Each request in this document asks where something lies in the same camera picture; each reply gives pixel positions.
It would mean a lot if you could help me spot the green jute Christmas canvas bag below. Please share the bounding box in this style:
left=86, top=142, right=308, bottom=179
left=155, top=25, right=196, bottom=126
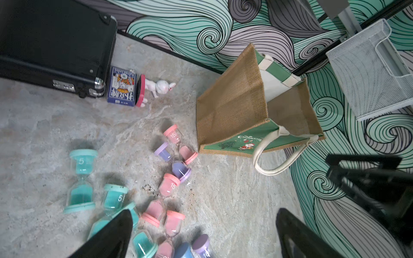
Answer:
left=196, top=44, right=325, bottom=176

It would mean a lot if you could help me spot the teal hourglass far left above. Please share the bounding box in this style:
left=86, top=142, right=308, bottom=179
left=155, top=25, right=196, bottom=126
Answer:
left=63, top=149, right=98, bottom=214

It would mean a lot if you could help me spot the white rabbit figurine pink base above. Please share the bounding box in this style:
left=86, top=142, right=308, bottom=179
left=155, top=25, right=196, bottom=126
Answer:
left=135, top=74, right=176, bottom=107

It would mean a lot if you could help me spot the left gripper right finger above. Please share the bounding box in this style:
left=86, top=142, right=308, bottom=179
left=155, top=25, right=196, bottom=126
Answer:
left=276, top=208, right=342, bottom=258

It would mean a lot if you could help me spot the black hard carrying case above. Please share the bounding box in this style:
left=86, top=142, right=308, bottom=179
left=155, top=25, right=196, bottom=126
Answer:
left=1, top=1, right=117, bottom=98

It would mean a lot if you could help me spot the teal hourglass lower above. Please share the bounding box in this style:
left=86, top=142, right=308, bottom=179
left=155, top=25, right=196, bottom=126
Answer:
left=125, top=202, right=158, bottom=258

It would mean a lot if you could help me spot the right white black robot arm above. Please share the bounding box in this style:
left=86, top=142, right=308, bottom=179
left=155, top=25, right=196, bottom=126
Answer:
left=325, top=154, right=413, bottom=246

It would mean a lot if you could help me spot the pink hourglass nearest bag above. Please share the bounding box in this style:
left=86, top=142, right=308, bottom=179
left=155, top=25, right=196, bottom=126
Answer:
left=163, top=124, right=199, bottom=165

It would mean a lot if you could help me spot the teal hourglass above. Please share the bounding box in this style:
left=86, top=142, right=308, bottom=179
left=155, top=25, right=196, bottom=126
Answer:
left=125, top=202, right=158, bottom=258
left=63, top=149, right=98, bottom=214
left=87, top=184, right=129, bottom=240

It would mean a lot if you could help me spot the teal hourglass middle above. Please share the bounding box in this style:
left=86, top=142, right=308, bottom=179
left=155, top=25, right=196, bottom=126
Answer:
left=87, top=184, right=129, bottom=240

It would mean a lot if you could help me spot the blue hourglass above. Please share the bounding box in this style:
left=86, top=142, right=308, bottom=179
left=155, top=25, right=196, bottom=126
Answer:
left=174, top=242, right=194, bottom=258

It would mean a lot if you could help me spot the clear acrylic wall bin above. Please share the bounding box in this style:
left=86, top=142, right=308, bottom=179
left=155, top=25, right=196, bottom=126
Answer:
left=327, top=19, right=413, bottom=121

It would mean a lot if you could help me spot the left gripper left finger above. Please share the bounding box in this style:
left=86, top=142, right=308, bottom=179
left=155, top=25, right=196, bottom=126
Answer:
left=71, top=210, right=133, bottom=258

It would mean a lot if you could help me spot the blue playing card box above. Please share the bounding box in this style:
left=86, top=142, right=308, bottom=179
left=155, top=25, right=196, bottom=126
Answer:
left=107, top=67, right=137, bottom=106

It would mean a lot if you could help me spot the pink hourglass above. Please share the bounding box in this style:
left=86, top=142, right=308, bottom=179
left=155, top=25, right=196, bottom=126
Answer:
left=140, top=173, right=181, bottom=227
left=155, top=210, right=186, bottom=258

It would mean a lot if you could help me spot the aluminium rail on right wall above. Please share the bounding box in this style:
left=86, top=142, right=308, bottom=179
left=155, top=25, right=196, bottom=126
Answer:
left=317, top=0, right=362, bottom=37

